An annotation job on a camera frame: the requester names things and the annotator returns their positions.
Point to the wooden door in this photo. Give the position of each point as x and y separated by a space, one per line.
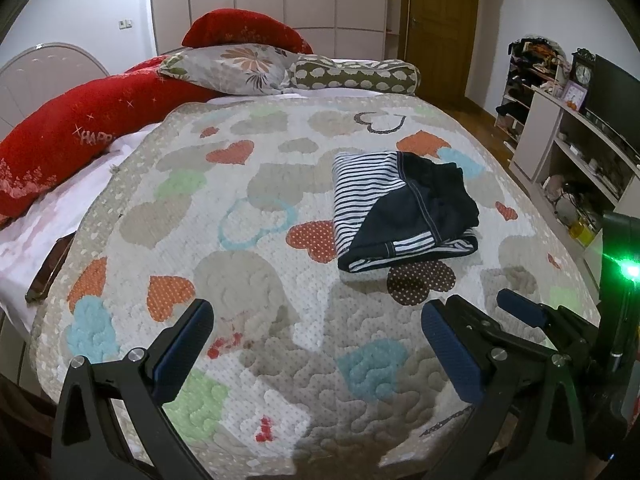
440 20

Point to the sheep print bolster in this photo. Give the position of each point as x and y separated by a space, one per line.
350 75

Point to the dark mantel clock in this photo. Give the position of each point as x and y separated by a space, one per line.
581 74

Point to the striped navy white pants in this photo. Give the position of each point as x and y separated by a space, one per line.
360 195

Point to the narrow open shelf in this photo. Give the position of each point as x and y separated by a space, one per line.
394 0

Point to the yellow plastic container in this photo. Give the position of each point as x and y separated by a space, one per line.
581 232

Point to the white television cabinet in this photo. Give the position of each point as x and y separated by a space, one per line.
537 130

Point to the long red printed pillow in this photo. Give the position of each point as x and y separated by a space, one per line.
65 140

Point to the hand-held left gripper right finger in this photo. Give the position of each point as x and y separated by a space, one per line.
450 355

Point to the dark brown flat case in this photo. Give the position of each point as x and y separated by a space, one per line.
47 270

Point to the purple picture frame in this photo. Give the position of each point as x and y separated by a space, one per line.
575 95

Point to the heart patterned quilt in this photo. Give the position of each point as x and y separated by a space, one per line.
250 260

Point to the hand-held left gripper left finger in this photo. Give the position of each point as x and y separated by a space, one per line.
182 350

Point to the wall switch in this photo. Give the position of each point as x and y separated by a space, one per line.
125 23

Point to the round white appliance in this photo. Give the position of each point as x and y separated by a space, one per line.
567 207

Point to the floral pillow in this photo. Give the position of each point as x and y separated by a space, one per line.
235 67

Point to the padded white headboard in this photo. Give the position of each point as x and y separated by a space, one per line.
40 75

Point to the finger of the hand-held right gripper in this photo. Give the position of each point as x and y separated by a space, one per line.
472 316
520 305

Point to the white bed sheet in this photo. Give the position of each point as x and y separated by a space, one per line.
50 210

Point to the cluttered shoe rack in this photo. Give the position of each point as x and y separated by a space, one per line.
520 85

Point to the black television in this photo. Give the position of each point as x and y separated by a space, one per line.
617 95

